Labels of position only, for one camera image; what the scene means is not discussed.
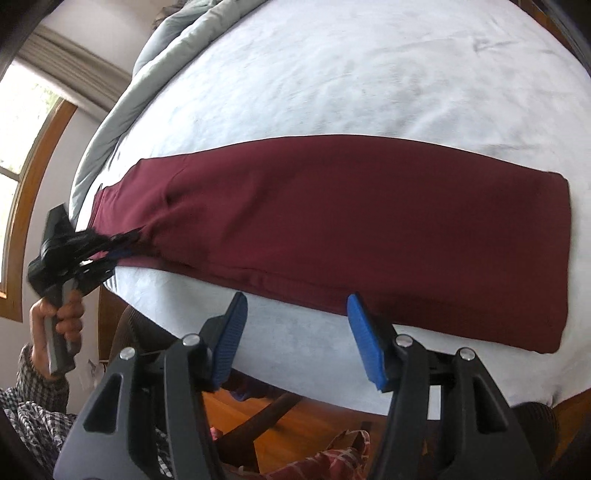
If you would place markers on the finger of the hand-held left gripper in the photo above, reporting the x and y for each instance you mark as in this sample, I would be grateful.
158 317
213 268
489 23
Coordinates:
121 239
115 262

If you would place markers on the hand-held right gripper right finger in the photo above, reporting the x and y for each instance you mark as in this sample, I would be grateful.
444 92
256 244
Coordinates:
364 341

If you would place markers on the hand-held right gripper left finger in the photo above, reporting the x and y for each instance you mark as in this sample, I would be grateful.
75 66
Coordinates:
229 337

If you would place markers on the maroon pants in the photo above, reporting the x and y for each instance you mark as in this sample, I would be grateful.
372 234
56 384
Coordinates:
360 230

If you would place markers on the person's left forearm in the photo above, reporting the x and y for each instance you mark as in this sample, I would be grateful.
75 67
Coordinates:
39 383

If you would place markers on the person's left hand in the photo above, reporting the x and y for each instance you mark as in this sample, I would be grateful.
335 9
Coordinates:
69 321

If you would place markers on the dark brown chair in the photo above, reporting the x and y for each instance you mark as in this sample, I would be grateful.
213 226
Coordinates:
138 332

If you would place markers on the wooden framed window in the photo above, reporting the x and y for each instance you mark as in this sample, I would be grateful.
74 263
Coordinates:
27 152

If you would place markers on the red plaid cloth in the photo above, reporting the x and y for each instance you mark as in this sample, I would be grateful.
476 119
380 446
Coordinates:
332 454

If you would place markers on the grey comforter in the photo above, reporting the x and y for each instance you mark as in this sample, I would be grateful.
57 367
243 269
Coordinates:
138 83

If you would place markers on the person's checked shirt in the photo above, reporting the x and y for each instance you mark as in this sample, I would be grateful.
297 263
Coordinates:
32 429

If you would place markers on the beige curtain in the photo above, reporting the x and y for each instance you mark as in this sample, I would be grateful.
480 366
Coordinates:
74 57

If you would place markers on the white bed cover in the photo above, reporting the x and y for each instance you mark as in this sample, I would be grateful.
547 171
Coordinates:
346 78

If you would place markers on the dark headboard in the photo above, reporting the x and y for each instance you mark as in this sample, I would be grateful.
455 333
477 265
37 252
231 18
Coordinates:
572 27

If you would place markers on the wooden bed frame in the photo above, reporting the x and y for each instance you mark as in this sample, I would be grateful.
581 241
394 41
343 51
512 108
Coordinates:
110 323

